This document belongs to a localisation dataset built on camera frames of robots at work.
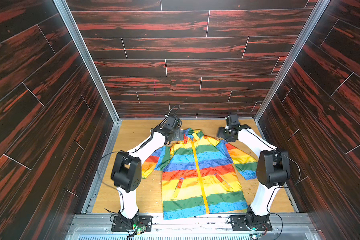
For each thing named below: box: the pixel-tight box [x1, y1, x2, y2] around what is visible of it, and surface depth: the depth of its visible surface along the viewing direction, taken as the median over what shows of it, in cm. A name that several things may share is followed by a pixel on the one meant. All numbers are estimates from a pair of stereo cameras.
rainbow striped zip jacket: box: [142, 128, 258, 221], surface depth 91 cm
